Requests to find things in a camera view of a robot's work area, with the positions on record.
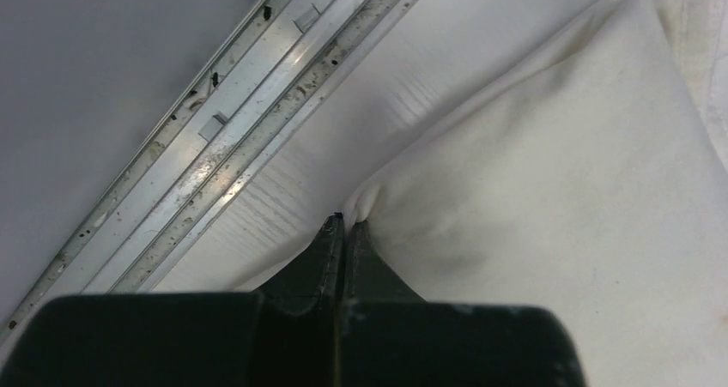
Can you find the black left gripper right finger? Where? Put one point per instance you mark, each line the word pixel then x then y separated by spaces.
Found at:
pixel 370 284

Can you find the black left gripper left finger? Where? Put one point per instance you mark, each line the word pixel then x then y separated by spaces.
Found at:
pixel 296 338

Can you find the cream white t shirt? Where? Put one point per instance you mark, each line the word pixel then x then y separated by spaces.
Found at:
pixel 563 153

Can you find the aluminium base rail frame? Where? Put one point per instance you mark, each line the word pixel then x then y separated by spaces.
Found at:
pixel 283 61

